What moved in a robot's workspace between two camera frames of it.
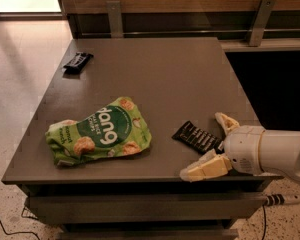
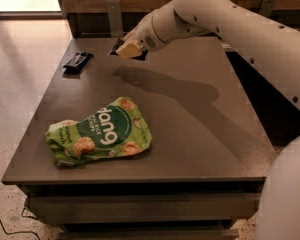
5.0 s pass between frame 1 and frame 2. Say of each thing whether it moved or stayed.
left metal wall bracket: stayed
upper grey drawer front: stayed
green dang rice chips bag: stayed
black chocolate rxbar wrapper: moved
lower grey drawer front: stayed
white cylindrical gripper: moved
